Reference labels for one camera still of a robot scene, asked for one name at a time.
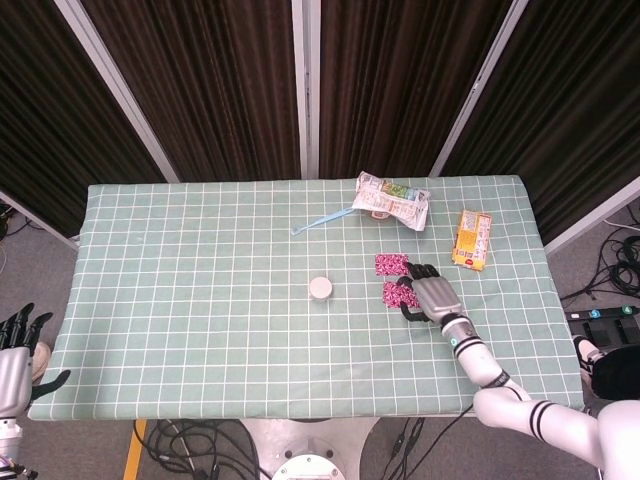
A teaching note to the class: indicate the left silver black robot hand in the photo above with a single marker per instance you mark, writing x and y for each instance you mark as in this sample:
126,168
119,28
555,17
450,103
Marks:
12,370

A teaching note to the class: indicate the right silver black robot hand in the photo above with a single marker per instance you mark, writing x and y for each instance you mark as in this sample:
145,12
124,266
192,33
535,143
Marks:
437,297

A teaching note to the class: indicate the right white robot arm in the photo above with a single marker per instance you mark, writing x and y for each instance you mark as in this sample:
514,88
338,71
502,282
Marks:
480,360

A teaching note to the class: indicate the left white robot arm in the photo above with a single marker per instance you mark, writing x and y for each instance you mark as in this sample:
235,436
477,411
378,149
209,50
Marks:
7,440

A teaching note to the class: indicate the yellow biscuit packet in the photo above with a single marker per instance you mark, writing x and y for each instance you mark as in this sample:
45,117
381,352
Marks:
472,240

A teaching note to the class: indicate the crumpled white snack bag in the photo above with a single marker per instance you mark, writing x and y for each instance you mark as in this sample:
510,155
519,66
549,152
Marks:
390,200

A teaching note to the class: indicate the small white lidded jar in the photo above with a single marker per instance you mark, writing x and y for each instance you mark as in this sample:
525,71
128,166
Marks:
320,289

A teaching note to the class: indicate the light blue toothbrush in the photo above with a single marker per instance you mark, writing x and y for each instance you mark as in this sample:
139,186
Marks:
325,221

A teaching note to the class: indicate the yellow floor tape strip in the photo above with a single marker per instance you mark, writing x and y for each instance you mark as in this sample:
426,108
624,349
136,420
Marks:
135,450

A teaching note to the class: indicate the black white shoe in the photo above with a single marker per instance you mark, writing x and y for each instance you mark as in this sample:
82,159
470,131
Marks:
585,355

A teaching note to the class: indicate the green white checked tablecloth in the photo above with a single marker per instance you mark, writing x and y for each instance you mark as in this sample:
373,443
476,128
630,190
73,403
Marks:
200,325

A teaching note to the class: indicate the black trouser leg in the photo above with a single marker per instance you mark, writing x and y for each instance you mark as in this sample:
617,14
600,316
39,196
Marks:
617,372

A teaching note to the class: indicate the dark brown curtain panel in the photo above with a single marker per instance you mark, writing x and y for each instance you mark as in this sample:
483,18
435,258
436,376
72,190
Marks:
575,100
400,75
210,90
40,100

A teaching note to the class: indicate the white partition frame post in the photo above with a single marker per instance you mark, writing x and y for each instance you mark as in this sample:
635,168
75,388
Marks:
306,90
40,220
117,90
595,212
480,85

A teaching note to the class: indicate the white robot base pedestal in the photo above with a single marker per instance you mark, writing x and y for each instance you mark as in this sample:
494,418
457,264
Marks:
310,450

